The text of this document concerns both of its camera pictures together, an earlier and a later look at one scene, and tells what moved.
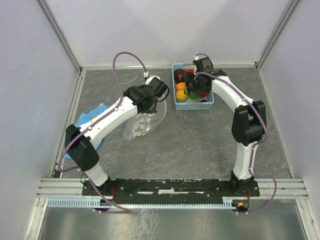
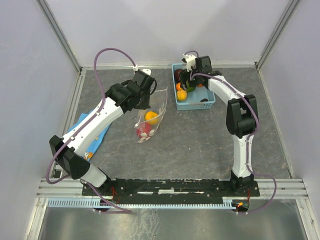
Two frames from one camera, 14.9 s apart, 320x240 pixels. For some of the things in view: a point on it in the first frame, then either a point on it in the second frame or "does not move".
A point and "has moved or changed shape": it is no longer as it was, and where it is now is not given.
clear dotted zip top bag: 140,124 has moved or changed shape
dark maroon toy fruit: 180,75 does not move
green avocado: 193,96 has moved or changed shape
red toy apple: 203,95 -> 143,130
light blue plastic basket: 189,104 does not move
